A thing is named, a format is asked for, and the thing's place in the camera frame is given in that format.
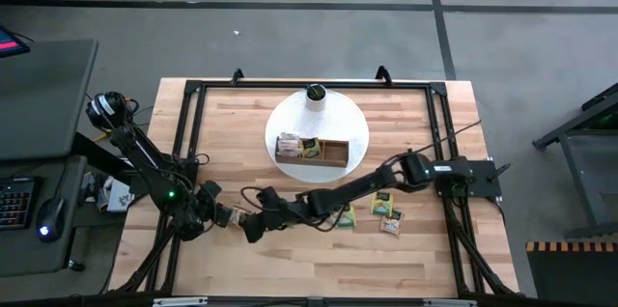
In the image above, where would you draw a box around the black aluminium table frame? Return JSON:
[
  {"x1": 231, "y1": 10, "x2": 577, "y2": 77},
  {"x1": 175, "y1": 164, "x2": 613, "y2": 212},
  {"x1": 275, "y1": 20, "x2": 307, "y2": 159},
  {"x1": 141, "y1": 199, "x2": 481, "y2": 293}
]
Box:
[{"x1": 109, "y1": 78, "x2": 521, "y2": 298}]

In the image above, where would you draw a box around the green yellow tea bag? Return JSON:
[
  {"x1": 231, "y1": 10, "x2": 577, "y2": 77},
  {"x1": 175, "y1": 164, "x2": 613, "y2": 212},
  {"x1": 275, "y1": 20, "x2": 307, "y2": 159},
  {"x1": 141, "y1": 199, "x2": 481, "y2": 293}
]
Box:
[
  {"x1": 336, "y1": 204, "x2": 358, "y2": 229},
  {"x1": 370, "y1": 190, "x2": 395, "y2": 218},
  {"x1": 300, "y1": 136, "x2": 323, "y2": 160}
]

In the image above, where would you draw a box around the black diagonal beam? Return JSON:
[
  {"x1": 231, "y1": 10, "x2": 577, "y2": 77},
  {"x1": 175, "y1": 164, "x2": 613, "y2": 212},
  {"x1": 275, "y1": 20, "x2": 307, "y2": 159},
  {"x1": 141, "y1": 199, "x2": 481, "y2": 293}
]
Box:
[{"x1": 71, "y1": 131, "x2": 136, "y2": 178}]

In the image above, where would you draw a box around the backlit black keyboard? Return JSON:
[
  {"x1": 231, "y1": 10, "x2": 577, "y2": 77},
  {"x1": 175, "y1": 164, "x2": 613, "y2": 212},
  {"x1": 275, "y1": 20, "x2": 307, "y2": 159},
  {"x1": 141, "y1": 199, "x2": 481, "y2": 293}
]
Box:
[{"x1": 0, "y1": 176, "x2": 39, "y2": 232}]

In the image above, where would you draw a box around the silver metal bracket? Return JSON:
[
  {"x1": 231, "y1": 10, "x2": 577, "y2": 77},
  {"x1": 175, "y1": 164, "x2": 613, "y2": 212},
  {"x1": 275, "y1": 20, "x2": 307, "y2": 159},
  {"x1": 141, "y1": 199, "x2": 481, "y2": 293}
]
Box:
[
  {"x1": 152, "y1": 296, "x2": 210, "y2": 307},
  {"x1": 422, "y1": 297, "x2": 479, "y2": 307}
]

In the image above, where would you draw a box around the screen with pink bar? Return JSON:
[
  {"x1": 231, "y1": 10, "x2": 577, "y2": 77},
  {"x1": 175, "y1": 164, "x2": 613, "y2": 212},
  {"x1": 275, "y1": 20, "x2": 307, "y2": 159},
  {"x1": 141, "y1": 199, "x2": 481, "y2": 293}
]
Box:
[{"x1": 0, "y1": 24, "x2": 32, "y2": 60}]

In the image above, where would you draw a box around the white round woven placemat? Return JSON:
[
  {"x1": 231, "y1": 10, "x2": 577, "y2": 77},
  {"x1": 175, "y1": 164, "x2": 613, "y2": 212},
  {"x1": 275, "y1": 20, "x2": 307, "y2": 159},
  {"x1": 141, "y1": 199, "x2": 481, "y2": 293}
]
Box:
[{"x1": 264, "y1": 89, "x2": 371, "y2": 183}]

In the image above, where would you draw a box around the white printed cardboard box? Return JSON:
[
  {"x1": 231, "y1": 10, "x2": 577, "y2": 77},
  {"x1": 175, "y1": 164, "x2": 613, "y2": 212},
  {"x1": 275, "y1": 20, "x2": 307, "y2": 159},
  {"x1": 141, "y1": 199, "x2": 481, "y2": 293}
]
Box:
[{"x1": 96, "y1": 175, "x2": 137, "y2": 214}]

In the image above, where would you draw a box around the brown wooden compartment box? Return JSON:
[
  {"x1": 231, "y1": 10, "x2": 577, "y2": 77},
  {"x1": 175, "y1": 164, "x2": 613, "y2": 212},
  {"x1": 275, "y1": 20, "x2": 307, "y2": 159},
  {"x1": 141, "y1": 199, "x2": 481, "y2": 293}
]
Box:
[{"x1": 274, "y1": 135, "x2": 351, "y2": 169}]

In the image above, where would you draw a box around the dark grey side table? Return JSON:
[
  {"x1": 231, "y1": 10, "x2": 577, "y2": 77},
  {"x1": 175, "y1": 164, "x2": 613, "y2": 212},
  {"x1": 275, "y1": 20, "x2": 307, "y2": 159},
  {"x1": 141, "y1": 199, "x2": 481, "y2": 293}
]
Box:
[{"x1": 0, "y1": 39, "x2": 100, "y2": 162}]

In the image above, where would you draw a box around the dark grey metal stand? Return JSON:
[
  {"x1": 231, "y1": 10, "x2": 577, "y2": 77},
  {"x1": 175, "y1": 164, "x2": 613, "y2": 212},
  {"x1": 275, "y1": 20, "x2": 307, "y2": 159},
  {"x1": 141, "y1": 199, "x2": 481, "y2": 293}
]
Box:
[{"x1": 532, "y1": 82, "x2": 618, "y2": 240}]

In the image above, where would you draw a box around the white ceramic plant pot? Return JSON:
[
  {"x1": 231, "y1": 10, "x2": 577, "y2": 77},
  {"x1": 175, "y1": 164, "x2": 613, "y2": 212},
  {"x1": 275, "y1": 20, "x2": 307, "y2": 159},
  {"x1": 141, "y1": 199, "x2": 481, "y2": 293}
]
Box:
[{"x1": 304, "y1": 83, "x2": 328, "y2": 113}]

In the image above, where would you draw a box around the black case orange striped edge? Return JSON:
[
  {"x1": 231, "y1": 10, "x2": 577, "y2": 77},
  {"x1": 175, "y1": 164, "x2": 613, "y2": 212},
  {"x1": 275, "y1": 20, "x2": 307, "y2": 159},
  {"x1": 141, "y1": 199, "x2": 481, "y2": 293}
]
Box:
[{"x1": 524, "y1": 240, "x2": 618, "y2": 307}]

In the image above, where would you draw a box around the black computer mouse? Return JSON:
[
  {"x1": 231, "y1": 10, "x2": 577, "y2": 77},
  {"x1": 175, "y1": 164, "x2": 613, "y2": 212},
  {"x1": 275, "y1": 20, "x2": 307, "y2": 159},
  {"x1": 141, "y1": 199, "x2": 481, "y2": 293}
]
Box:
[{"x1": 36, "y1": 196, "x2": 67, "y2": 243}]

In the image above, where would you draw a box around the dark grey keyboard desk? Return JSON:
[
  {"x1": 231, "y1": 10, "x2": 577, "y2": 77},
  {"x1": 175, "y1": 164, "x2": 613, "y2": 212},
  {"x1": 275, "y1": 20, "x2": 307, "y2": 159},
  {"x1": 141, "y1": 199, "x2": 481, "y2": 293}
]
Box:
[{"x1": 0, "y1": 154, "x2": 89, "y2": 278}]

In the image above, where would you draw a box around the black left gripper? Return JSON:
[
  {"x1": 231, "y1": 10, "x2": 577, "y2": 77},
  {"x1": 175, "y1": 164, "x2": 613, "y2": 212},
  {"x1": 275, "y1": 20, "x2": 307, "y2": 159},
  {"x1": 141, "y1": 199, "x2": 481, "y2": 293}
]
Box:
[{"x1": 195, "y1": 180, "x2": 239, "y2": 231}]

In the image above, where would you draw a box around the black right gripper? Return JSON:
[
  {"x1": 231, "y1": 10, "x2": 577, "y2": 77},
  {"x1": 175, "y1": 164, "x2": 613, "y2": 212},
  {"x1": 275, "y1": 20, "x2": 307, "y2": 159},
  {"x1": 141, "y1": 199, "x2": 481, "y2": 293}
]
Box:
[{"x1": 240, "y1": 186, "x2": 310, "y2": 244}]

